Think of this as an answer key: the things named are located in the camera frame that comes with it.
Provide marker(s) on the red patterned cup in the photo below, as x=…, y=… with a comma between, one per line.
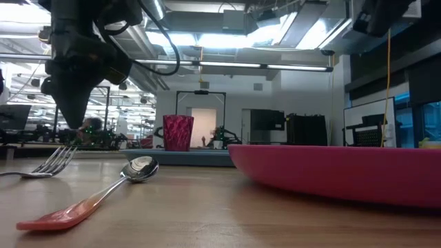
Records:
x=178, y=132

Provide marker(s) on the blue-grey tray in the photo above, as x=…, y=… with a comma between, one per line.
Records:
x=179, y=157

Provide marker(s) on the silver metal fork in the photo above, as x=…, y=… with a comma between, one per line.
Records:
x=51, y=166

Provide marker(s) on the black box appliance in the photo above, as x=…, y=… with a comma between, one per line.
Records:
x=267, y=120

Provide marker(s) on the whiteboard with black frame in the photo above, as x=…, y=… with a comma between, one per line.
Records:
x=361, y=110

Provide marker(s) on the dark computer monitor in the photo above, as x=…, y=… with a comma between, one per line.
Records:
x=13, y=117

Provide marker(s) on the pink plate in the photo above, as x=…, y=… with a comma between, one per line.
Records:
x=327, y=172

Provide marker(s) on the black perforated rack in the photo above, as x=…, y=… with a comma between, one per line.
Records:
x=368, y=136

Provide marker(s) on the black background robot arm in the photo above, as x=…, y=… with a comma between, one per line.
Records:
x=225, y=136
x=159, y=132

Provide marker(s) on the long ceiling light bar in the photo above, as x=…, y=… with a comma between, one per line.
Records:
x=241, y=64

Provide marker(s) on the grey square wall speaker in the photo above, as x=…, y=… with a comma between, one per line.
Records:
x=204, y=85
x=258, y=87

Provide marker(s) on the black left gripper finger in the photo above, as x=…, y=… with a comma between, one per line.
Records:
x=74, y=103

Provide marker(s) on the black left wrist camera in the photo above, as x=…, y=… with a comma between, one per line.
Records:
x=119, y=70

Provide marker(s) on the black cabinet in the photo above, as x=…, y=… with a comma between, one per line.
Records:
x=306, y=131

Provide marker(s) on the person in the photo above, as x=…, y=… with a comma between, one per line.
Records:
x=91, y=125

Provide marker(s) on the yellow-green container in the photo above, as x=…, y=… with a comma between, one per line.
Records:
x=430, y=144

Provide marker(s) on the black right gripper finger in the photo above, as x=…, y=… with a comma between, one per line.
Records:
x=382, y=15

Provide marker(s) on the black background robot station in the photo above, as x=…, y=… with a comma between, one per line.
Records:
x=107, y=137

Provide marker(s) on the grey flat board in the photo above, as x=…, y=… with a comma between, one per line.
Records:
x=100, y=155

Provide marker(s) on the red chair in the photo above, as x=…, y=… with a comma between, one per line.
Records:
x=146, y=142

